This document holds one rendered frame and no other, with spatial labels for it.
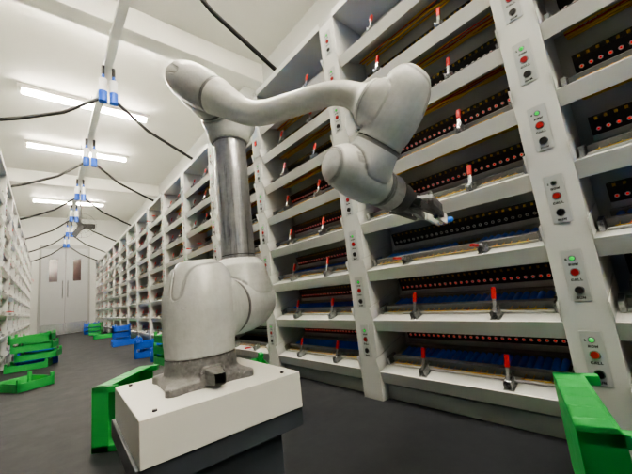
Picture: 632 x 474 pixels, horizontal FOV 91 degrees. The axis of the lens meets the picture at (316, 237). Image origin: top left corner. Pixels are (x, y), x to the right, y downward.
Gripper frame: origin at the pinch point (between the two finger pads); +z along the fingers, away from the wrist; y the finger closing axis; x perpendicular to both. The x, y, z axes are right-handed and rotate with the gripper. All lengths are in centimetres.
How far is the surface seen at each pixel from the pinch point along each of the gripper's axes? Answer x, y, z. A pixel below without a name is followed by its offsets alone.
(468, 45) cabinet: -72, -8, 18
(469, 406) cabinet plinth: 53, 9, 29
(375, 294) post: 17.1, 39.6, 21.9
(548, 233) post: 6.0, -22.3, 14.8
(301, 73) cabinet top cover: -109, 78, 2
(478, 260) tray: 10.2, -3.7, 16.4
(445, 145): -27.4, -0.5, 8.1
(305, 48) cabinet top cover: -107, 61, -8
